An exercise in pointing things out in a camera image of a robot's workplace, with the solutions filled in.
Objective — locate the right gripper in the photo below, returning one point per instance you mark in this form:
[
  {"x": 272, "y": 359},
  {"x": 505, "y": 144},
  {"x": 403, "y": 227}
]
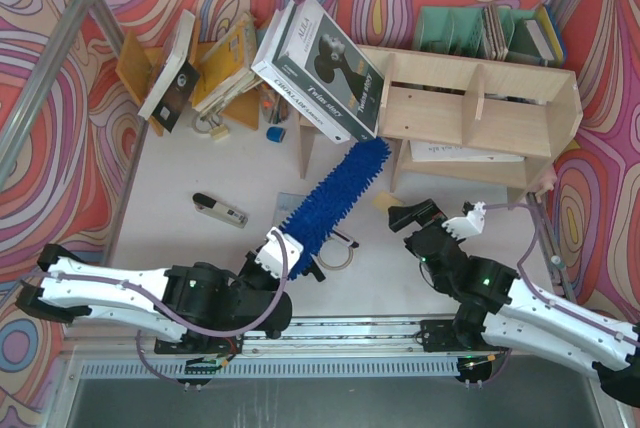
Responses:
[{"x": 425, "y": 221}]

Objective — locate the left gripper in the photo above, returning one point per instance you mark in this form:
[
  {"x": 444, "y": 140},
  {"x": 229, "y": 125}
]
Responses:
[{"x": 252, "y": 264}]

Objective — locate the roll of beige tape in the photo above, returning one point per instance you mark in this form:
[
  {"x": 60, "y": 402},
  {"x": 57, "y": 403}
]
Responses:
[{"x": 334, "y": 256}]

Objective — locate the blue microfibre duster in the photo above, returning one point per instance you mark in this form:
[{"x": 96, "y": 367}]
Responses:
[{"x": 332, "y": 200}]

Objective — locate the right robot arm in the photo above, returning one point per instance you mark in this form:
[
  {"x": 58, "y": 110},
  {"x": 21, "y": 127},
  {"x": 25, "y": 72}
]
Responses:
[{"x": 500, "y": 306}]

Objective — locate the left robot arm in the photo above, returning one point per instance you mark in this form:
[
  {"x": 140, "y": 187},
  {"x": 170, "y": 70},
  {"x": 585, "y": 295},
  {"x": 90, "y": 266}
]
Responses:
[{"x": 190, "y": 309}]

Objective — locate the white papers on shelf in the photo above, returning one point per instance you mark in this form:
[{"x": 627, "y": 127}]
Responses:
[{"x": 430, "y": 152}]

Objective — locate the black plastic clip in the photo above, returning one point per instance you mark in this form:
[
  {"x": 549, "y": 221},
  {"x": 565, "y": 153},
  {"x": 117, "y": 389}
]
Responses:
[{"x": 317, "y": 273}]

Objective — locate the blue yellow calculator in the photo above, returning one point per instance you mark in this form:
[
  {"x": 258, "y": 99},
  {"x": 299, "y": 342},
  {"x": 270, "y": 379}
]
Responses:
[{"x": 286, "y": 204}]

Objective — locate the small blue box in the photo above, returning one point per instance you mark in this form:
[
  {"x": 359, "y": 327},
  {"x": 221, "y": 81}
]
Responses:
[{"x": 275, "y": 134}]

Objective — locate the brass padlock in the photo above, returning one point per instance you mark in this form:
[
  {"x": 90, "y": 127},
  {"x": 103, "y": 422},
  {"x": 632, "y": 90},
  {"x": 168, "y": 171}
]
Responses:
[{"x": 210, "y": 125}]

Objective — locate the brown notebooks in organiser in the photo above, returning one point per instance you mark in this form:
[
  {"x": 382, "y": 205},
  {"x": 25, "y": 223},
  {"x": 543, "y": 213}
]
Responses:
[{"x": 493, "y": 42}]

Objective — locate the pencils bundle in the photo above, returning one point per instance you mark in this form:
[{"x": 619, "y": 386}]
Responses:
[{"x": 274, "y": 108}]

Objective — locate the teal desk organiser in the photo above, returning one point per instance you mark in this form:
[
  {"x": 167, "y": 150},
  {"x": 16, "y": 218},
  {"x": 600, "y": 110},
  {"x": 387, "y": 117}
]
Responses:
[{"x": 457, "y": 31}]

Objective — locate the blue grey book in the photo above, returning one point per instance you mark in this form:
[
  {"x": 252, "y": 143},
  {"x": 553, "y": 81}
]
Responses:
[{"x": 546, "y": 37}]

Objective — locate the white Chokladfabriken book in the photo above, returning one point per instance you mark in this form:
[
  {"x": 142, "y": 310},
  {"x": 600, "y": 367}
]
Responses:
[{"x": 264, "y": 66}]

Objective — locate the white book black cover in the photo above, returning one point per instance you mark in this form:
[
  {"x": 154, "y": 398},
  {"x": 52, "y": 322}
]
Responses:
[{"x": 173, "y": 77}]

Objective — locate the yellow worn books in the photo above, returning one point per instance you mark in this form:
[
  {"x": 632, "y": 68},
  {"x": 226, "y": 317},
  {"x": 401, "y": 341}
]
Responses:
[{"x": 225, "y": 69}]

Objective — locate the yellow wooden book rack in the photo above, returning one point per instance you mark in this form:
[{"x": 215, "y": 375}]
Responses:
[{"x": 134, "y": 69}]

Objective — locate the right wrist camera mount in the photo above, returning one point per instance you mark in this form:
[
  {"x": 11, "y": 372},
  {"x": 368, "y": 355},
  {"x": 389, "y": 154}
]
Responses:
[{"x": 469, "y": 225}]

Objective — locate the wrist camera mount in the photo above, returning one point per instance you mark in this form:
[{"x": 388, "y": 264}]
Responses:
[
  {"x": 469, "y": 225},
  {"x": 279, "y": 250}
]

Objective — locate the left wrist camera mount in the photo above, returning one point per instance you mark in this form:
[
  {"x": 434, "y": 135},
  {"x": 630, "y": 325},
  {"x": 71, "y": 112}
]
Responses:
[{"x": 279, "y": 250}]

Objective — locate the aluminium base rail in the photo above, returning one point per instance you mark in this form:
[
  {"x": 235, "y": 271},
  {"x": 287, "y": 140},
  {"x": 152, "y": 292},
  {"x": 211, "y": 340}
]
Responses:
[{"x": 353, "y": 336}]

